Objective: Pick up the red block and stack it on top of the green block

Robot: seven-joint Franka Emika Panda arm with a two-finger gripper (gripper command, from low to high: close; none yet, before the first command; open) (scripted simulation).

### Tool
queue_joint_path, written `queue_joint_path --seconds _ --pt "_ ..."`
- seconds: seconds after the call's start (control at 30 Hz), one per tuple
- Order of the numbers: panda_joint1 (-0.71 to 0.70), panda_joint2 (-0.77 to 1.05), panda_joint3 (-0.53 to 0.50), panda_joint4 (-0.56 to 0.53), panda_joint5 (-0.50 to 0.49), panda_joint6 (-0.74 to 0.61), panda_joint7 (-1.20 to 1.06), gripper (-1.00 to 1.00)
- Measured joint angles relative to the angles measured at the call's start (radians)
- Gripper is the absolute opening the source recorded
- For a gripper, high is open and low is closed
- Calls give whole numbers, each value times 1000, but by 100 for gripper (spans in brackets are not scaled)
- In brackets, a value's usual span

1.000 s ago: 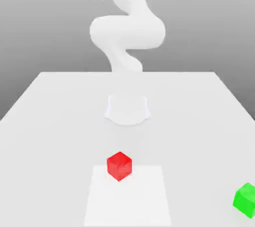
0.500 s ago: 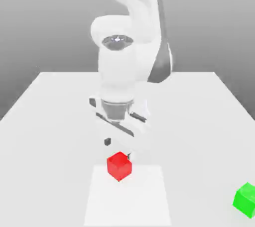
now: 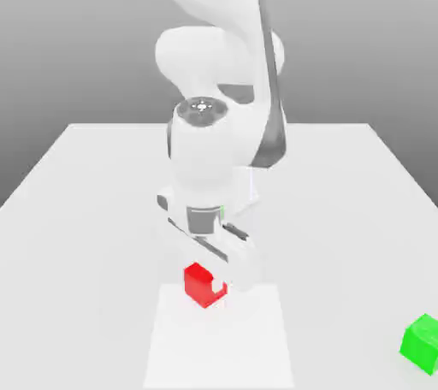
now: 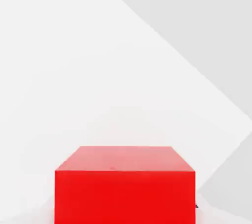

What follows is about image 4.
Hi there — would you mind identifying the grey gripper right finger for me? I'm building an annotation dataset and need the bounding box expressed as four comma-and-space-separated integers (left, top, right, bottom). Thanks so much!
195, 192, 220, 224

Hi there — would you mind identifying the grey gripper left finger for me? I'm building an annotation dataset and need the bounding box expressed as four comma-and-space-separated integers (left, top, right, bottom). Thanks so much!
32, 197, 56, 224

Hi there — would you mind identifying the small red cube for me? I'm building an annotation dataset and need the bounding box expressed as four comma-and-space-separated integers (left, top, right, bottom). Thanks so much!
54, 145, 196, 224

